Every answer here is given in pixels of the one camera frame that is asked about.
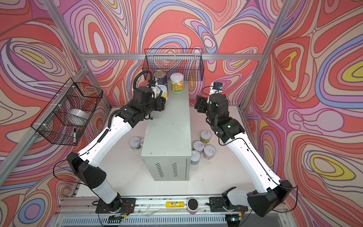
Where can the aluminium frame back bar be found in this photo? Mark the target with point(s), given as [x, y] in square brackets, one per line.
[86, 56]

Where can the pale tin can by cabinet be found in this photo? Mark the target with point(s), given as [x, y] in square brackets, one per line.
[141, 142]

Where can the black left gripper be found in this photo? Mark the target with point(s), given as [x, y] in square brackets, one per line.
[160, 103]

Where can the black wire basket left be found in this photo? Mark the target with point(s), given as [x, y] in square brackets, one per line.
[73, 106]

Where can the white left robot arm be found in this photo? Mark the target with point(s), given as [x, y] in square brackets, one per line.
[85, 164]

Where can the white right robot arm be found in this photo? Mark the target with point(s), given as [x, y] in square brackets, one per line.
[270, 191]

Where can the black marker pen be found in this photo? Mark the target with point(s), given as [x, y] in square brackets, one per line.
[74, 136]

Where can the yellow label sticker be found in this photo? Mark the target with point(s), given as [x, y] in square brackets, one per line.
[175, 204]

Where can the aluminium frame post right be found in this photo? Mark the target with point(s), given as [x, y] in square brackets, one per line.
[283, 14]

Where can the black wire basket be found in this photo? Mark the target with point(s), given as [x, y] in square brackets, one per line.
[73, 106]
[191, 68]

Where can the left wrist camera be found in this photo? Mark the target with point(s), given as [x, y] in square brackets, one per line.
[154, 86]

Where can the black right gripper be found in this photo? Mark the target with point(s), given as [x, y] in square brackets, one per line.
[200, 103]

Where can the yellow labelled tin can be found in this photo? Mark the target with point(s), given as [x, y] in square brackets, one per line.
[163, 91]

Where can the yellow green tin can right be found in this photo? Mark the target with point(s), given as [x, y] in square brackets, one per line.
[205, 136]

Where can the pink labelled tin can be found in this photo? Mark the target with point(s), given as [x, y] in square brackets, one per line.
[209, 152]

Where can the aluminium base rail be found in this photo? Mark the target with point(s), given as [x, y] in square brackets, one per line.
[152, 212]

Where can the aluminium frame post left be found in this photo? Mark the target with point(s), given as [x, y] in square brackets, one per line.
[66, 34]

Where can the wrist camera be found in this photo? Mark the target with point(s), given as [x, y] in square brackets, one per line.
[154, 86]
[217, 86]

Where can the aluminium frame post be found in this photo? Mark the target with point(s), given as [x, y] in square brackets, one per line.
[283, 14]
[66, 34]

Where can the white labelled tin can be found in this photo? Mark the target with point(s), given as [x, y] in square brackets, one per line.
[134, 143]

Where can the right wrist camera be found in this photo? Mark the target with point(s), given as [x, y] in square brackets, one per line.
[217, 86]

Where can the green orange labelled can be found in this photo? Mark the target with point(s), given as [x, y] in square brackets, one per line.
[177, 82]

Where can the grey metal cabinet box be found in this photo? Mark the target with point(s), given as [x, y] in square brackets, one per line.
[167, 149]

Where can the black wire basket back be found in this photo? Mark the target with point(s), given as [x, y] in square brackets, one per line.
[191, 68]

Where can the blue labelled tin can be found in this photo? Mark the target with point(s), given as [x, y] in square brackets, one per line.
[160, 77]

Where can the small hidden tin can right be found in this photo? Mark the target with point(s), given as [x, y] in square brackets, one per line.
[199, 146]

